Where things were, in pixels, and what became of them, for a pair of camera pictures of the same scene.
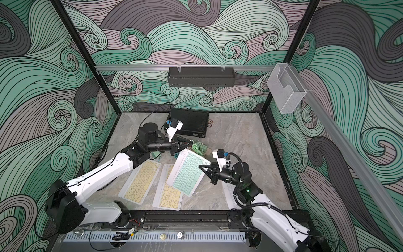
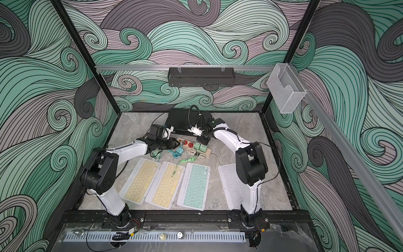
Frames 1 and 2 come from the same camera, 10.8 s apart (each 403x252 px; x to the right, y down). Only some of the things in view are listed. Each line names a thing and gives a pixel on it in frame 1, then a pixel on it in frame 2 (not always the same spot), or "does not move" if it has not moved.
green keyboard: x=187 y=175 → x=194 y=189
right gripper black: x=212 y=169 → x=200 y=139
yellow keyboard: x=139 y=181 does not move
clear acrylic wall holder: x=286 y=88 does not move
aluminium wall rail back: x=186 y=66 does not move
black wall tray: x=201 y=77 does not move
